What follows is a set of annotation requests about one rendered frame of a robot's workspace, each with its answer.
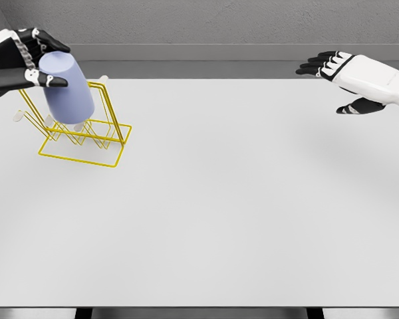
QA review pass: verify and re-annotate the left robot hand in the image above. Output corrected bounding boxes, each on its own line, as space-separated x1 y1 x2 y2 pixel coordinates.
0 27 71 101

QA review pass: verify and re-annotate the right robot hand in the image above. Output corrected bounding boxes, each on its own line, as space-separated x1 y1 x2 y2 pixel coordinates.
295 51 399 116

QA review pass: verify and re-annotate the lavender blue cup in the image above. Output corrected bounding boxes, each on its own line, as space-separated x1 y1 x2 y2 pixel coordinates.
39 51 96 125

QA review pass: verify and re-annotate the yellow wire cup holder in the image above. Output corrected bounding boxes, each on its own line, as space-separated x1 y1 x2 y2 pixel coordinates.
13 75 133 169

